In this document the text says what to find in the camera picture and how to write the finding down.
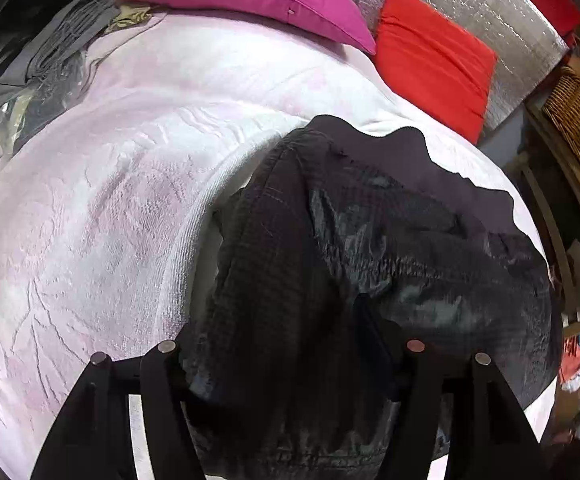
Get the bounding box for grey folded clothes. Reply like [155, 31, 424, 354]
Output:
[0, 0, 157, 156]

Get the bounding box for silver foil headboard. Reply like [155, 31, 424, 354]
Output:
[353, 0, 568, 133]

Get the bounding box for wooden side table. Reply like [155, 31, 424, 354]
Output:
[511, 66, 580, 336]

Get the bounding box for wicker basket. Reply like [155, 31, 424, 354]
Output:
[542, 66, 580, 163]

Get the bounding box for black quilted jacket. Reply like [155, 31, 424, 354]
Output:
[183, 115, 561, 479]

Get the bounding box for white bed blanket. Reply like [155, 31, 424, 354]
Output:
[0, 6, 559, 480]

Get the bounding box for red pillow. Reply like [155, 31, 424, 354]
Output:
[375, 0, 497, 144]

